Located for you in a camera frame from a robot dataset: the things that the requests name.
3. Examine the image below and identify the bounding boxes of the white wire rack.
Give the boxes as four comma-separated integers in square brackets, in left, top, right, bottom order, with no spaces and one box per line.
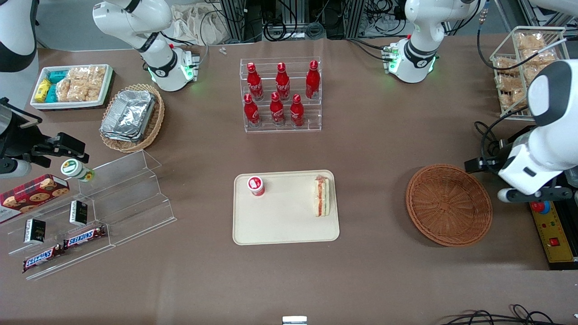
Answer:
[490,26,570,121]

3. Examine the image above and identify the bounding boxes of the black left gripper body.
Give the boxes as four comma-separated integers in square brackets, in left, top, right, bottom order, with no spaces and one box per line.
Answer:
[482,144,515,176]

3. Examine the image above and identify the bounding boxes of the clear acrylic bottle rack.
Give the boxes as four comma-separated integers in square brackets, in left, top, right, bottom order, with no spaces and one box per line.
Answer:
[240,57,322,133]

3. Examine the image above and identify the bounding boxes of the red lidded cup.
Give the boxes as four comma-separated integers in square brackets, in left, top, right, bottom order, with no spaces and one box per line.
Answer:
[247,176,266,197]

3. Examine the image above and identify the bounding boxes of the yellow control panel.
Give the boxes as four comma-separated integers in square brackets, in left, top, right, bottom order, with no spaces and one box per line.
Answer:
[528,201,578,263]

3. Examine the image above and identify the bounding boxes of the black hanging arm cable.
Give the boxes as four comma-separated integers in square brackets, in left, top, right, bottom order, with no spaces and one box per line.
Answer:
[477,8,567,71]

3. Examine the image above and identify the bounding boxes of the black cable bundle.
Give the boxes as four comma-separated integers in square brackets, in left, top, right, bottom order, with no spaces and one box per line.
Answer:
[440,304,566,325]

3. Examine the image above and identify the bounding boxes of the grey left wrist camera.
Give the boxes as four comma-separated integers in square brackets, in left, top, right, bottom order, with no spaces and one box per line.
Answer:
[497,186,573,203]

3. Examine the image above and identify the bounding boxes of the white cup green label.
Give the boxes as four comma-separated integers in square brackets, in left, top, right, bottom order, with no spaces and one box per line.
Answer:
[61,159,95,183]

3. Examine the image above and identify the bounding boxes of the red cookie box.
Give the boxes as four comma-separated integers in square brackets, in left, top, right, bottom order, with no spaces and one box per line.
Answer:
[0,174,70,225]

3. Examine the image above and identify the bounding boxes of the oval tan wicker basket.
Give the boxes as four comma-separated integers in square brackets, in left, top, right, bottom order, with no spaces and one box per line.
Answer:
[99,84,165,153]

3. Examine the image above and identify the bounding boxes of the clear rice cracker bag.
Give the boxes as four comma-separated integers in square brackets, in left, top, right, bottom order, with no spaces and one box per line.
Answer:
[86,65,107,102]
[56,77,73,102]
[68,66,91,102]

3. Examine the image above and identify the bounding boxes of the brown Snickers bar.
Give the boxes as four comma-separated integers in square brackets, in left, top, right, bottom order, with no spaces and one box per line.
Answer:
[23,244,64,274]
[63,226,107,250]

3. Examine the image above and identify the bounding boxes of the triangle sandwich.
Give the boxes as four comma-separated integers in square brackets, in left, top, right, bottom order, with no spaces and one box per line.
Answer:
[314,175,331,218]

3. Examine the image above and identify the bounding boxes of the stacked aluminium foil trays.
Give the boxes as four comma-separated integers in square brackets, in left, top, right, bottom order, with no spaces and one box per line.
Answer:
[100,90,157,143]

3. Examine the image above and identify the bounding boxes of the red cola bottle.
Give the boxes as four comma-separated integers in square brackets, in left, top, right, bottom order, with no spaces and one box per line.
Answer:
[246,62,264,101]
[275,62,291,101]
[306,60,321,100]
[244,93,261,127]
[290,94,305,128]
[270,92,285,126]

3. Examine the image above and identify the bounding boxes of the white rectangular snack tray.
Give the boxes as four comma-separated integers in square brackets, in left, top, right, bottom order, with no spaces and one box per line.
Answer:
[30,64,113,110]

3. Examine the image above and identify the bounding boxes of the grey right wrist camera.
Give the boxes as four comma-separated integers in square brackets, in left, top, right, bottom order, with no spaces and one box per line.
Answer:
[0,158,33,179]

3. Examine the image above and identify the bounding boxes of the black coiled cable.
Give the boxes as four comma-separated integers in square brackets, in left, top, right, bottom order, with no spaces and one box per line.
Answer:
[263,18,299,42]

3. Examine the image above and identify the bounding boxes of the round brown wicker basket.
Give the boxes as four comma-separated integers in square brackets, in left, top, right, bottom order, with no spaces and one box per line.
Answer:
[406,163,493,247]

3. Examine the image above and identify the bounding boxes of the clear acrylic stepped shelf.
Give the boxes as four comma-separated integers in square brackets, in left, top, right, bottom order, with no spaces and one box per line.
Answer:
[0,180,116,281]
[76,150,177,247]

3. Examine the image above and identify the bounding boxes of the cream plastic tray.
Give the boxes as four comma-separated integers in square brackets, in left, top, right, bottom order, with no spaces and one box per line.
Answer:
[233,170,340,246]

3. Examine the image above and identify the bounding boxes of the beige cloth bag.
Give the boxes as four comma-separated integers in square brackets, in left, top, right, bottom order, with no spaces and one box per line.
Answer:
[169,4,229,46]

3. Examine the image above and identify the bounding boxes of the small black box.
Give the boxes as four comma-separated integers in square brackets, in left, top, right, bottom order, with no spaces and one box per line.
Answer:
[23,218,47,245]
[69,200,89,227]

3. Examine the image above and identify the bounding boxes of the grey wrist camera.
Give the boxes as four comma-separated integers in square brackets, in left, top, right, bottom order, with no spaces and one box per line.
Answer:
[0,158,33,179]
[497,186,573,203]

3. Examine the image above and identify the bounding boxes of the yellow snack pack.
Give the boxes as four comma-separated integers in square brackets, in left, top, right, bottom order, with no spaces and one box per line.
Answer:
[35,79,53,103]

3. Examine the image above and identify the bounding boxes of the black looped cable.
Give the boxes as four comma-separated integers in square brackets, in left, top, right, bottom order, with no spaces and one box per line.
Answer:
[474,121,507,172]

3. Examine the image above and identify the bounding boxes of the aluminium frame post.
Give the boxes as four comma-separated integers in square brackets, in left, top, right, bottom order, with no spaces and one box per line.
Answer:
[219,0,247,44]

